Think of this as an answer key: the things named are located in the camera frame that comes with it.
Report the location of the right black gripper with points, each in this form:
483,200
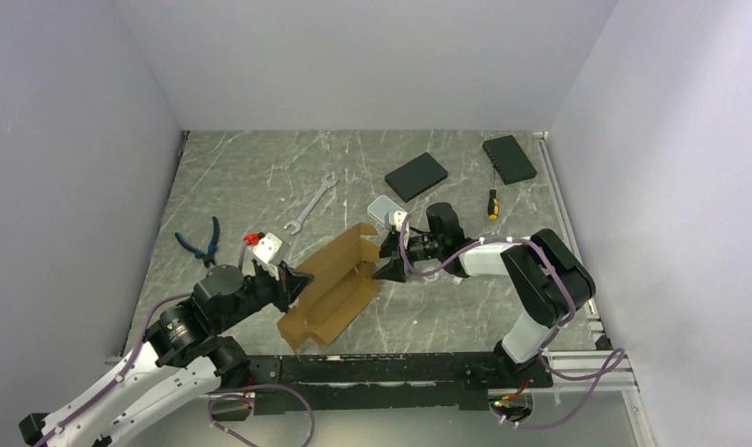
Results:
394,269

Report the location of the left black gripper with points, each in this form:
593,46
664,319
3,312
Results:
288,287

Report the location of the brown cardboard box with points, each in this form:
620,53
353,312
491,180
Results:
343,286

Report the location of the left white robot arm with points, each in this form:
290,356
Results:
191,329

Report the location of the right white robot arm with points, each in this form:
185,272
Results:
550,281

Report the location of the silver open-end wrench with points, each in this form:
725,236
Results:
294,226

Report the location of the yellow black screwdriver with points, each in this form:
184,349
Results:
493,208

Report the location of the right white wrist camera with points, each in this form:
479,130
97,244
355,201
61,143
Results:
395,221

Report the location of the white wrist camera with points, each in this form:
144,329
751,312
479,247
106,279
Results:
395,221
267,250

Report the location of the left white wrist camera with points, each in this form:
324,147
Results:
267,250

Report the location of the black flat network switch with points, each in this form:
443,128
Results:
416,176

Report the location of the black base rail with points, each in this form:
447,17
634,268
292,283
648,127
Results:
462,380

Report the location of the black ported switch box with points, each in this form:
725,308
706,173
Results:
509,160

